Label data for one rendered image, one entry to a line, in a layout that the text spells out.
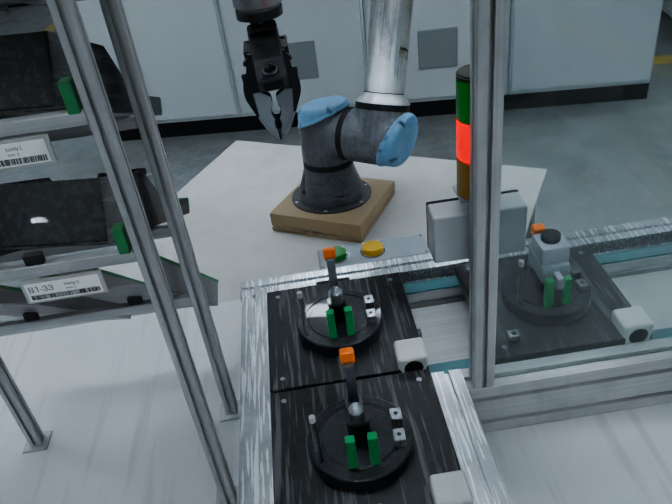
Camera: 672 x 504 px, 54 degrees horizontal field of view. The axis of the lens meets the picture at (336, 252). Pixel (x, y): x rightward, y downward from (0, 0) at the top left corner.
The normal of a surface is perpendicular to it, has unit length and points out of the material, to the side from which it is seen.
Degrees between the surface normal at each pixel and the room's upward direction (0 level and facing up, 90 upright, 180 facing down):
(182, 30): 90
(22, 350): 0
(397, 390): 0
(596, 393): 90
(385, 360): 0
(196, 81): 90
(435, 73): 90
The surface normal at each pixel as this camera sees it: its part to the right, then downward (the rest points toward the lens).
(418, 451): -0.11, -0.81
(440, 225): 0.11, 0.56
